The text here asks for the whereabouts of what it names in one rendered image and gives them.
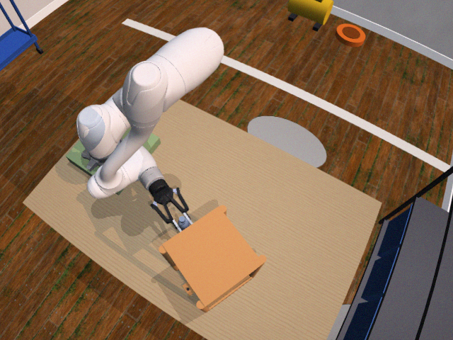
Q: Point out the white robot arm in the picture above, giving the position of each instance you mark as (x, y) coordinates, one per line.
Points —
(150, 88)

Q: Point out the blue-grey bottle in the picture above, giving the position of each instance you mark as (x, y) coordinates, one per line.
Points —
(182, 223)

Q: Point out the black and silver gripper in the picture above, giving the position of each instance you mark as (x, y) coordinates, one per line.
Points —
(162, 193)

